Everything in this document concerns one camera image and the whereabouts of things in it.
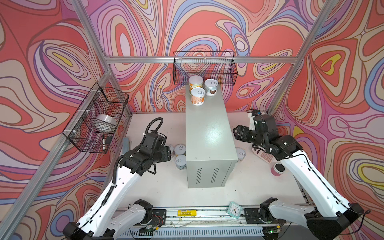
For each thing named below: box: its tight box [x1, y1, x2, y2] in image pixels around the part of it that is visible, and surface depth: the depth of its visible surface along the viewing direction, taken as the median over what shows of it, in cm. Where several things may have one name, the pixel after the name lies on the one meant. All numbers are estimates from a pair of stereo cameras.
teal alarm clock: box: [227, 201, 242, 219], surface depth 75 cm
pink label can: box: [190, 87, 206, 106], surface depth 75 cm
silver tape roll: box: [95, 114, 117, 127], surface depth 73 cm
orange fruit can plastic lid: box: [188, 75, 204, 95], surface depth 78 cm
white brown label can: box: [204, 78, 219, 96], surface depth 80 cm
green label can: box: [235, 147, 246, 163], surface depth 92 cm
